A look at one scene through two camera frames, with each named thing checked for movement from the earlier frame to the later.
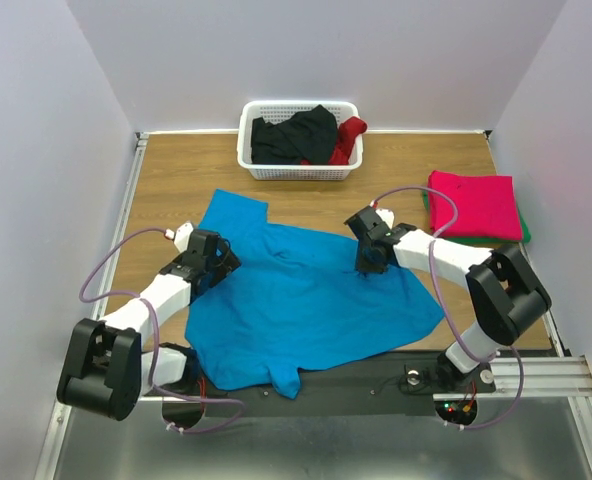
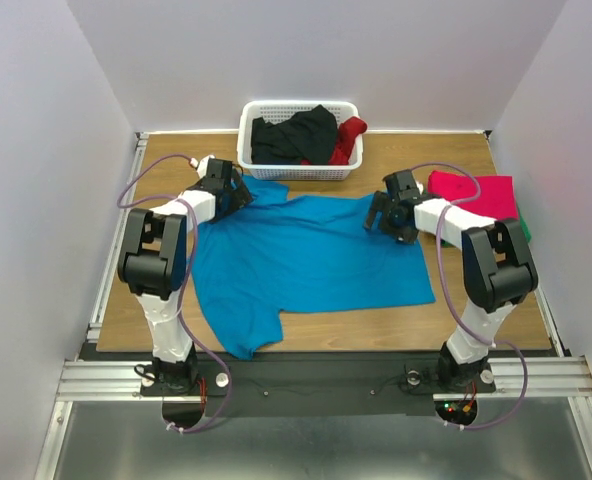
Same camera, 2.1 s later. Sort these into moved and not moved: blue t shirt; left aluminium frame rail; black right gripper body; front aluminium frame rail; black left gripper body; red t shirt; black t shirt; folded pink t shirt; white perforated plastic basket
Moved: blue t shirt; black left gripper body; black right gripper body
Not moved: black t shirt; white perforated plastic basket; red t shirt; folded pink t shirt; front aluminium frame rail; left aluminium frame rail
